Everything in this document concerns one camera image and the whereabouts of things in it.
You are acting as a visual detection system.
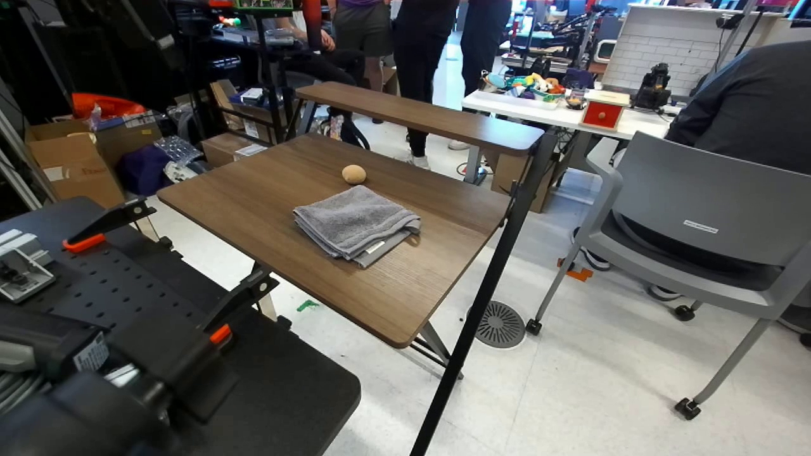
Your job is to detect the grey cloth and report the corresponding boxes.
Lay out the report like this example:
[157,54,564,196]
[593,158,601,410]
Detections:
[292,182,423,272]

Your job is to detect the beige ball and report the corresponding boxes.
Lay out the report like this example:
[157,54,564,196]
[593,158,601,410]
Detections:
[338,162,370,187]

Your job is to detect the black robot base cover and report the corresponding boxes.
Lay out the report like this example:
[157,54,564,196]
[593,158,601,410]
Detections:
[0,300,185,456]

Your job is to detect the cardboard box under bench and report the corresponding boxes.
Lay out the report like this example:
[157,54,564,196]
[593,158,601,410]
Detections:
[492,150,561,216]

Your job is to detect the long wooden bench table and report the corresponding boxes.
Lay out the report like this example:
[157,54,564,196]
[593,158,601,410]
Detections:
[292,79,546,158]

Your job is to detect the black metal table legs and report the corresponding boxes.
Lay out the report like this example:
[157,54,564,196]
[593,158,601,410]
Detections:
[406,317,465,381]

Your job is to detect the round grey floor drain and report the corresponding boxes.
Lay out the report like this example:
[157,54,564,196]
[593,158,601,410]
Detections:
[470,300,530,352]

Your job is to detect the white table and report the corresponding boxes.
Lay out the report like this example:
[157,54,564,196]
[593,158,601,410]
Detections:
[461,86,679,144]

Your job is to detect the standing person black clothes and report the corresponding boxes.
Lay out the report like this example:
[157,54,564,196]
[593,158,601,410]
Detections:
[389,0,465,159]

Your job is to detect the pile of colourful toys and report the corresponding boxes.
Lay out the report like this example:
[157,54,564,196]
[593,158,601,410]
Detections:
[485,69,569,103]

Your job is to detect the small cardboard box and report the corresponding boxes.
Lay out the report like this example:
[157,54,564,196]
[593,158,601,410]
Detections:
[200,129,270,170]

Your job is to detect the orange black bar clamp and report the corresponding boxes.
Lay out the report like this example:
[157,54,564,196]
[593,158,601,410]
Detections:
[58,196,159,258]
[134,267,280,414]

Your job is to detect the standing person in shorts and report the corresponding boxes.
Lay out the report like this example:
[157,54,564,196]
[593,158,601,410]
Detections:
[328,0,398,94]

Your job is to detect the standing person dark trousers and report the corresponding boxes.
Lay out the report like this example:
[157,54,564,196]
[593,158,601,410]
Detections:
[461,0,513,96]

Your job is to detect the black perforated board table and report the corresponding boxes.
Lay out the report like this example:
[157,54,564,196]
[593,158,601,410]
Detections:
[0,196,364,456]

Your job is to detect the red box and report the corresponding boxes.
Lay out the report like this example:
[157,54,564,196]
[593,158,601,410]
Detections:
[580,96,629,132]

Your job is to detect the dark blue bag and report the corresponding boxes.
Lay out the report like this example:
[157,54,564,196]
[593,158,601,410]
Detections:
[113,143,175,200]

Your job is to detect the black device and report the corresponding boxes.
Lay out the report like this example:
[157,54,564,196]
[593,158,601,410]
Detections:
[632,62,674,111]

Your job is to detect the grey plastic chair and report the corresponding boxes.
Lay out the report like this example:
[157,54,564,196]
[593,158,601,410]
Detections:
[522,129,811,423]

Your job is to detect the white panel board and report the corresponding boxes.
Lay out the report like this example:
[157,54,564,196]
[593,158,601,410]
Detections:
[598,2,750,98]

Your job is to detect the orange bag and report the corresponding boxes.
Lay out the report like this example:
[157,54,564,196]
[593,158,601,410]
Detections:
[69,88,150,121]

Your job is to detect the large cardboard box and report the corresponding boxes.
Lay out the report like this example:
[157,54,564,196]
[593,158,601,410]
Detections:
[23,116,165,210]

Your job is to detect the seated person grey shirt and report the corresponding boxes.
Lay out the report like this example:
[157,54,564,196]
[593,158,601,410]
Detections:
[663,37,811,178]

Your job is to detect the printed photo card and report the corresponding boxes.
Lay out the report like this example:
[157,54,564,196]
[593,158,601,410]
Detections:
[0,246,58,306]

